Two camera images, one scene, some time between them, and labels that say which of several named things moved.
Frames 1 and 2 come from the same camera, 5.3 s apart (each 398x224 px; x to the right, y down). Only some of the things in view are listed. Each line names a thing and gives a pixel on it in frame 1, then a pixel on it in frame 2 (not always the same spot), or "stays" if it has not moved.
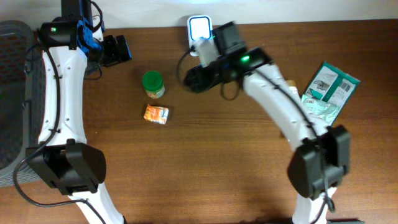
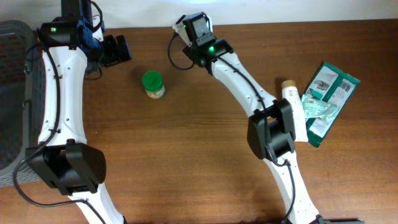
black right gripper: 202,76 -> 213,36
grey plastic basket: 22,60 stays
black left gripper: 112,50 stays
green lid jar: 153,84 stays
